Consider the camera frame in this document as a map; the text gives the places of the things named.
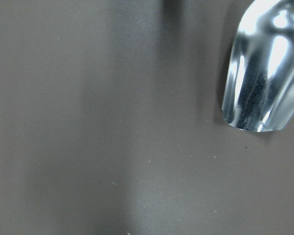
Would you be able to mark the metal scoop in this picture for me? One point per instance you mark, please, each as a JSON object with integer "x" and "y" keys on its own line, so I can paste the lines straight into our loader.
{"x": 259, "y": 91}

